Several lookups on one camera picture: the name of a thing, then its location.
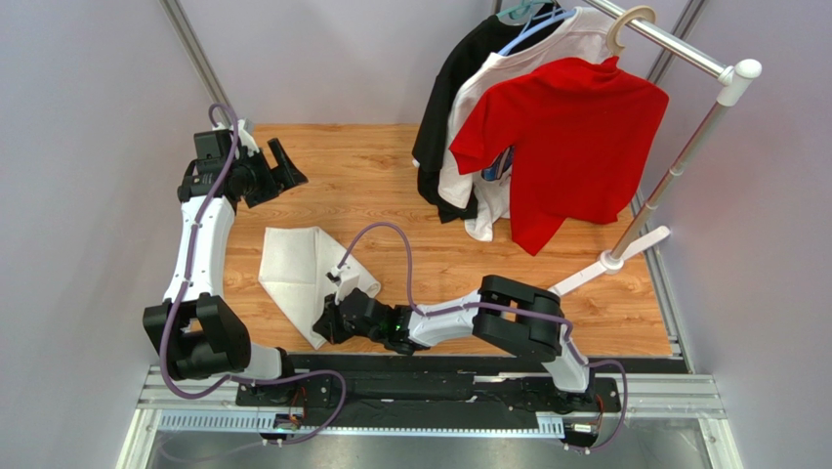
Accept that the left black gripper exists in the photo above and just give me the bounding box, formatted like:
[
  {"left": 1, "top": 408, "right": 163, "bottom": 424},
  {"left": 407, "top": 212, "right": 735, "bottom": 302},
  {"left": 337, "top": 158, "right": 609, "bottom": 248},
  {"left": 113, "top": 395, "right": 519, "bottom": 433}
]
[{"left": 229, "top": 139, "right": 307, "bottom": 209}]

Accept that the white cloth napkin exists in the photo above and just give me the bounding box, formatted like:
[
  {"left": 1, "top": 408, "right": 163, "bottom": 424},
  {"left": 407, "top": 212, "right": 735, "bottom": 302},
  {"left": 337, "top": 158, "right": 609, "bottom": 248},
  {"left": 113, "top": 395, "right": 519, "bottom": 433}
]
[{"left": 258, "top": 227, "right": 381, "bottom": 350}]

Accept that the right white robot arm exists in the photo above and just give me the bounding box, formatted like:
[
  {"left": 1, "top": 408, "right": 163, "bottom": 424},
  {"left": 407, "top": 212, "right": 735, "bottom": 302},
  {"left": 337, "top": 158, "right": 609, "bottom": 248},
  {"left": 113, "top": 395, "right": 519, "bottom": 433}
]
[{"left": 312, "top": 275, "right": 593, "bottom": 394}]

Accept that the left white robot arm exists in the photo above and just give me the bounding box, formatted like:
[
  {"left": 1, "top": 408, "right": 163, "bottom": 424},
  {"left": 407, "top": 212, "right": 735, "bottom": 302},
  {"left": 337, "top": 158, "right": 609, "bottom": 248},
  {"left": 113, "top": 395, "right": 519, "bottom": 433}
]
[{"left": 143, "top": 128, "right": 308, "bottom": 382}]

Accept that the black t-shirt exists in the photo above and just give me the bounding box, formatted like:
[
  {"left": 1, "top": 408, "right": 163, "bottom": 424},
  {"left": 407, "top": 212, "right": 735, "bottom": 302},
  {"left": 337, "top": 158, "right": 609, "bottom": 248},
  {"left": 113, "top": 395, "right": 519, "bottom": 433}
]
[{"left": 411, "top": 15, "right": 523, "bottom": 224}]

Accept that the teal hanger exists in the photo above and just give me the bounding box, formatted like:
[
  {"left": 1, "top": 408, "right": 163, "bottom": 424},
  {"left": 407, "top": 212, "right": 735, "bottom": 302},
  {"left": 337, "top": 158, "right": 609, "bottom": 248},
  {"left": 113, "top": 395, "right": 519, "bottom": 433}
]
[{"left": 494, "top": 0, "right": 561, "bottom": 26}]

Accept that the red t-shirt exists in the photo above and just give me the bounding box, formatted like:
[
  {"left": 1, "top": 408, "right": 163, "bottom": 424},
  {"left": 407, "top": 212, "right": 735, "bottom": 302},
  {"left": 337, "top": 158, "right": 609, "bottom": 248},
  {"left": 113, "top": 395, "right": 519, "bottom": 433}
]
[{"left": 487, "top": 58, "right": 670, "bottom": 256}]

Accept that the blue hanger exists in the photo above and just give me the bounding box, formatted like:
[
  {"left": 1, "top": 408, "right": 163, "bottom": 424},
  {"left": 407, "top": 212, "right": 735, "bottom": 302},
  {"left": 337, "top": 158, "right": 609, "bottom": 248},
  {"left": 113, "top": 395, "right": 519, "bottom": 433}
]
[{"left": 497, "top": 9, "right": 577, "bottom": 57}]

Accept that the white flower print t-shirt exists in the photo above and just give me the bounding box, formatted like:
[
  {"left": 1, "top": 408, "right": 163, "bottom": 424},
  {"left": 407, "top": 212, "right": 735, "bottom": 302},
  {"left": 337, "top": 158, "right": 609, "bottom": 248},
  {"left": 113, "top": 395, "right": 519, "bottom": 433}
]
[{"left": 438, "top": 7, "right": 612, "bottom": 242}]

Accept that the wooden hanger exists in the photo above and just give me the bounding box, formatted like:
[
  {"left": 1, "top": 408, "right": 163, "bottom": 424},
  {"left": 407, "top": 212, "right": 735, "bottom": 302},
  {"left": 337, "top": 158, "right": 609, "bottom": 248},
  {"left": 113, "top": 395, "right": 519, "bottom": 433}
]
[{"left": 605, "top": 5, "right": 656, "bottom": 57}]

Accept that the metal clothes rack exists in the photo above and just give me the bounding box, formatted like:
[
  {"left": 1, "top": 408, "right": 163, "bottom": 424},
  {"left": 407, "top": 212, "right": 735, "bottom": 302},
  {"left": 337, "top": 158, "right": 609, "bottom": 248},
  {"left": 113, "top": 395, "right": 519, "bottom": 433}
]
[{"left": 549, "top": 0, "right": 763, "bottom": 294}]

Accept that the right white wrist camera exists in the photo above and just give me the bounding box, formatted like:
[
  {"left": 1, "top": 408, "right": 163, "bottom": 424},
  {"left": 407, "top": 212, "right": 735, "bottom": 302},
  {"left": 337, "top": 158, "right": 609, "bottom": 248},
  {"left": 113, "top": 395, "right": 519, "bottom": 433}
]
[{"left": 326, "top": 263, "right": 375, "bottom": 304}]

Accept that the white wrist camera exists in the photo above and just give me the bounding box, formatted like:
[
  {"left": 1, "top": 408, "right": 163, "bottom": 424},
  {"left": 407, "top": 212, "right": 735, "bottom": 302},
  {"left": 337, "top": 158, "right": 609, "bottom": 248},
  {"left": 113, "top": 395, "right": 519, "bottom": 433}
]
[
  {"left": 237, "top": 118, "right": 260, "bottom": 156},
  {"left": 326, "top": 263, "right": 375, "bottom": 304}
]

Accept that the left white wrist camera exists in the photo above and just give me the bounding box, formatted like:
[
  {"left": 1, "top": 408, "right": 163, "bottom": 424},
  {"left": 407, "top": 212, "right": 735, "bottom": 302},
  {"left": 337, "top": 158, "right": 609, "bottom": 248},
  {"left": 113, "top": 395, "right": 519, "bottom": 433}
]
[{"left": 237, "top": 118, "right": 260, "bottom": 156}]

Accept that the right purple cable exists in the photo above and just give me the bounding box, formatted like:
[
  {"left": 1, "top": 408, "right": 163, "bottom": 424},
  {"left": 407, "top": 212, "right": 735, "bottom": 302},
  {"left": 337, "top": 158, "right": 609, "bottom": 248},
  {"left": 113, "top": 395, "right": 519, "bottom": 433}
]
[{"left": 336, "top": 221, "right": 631, "bottom": 453}]

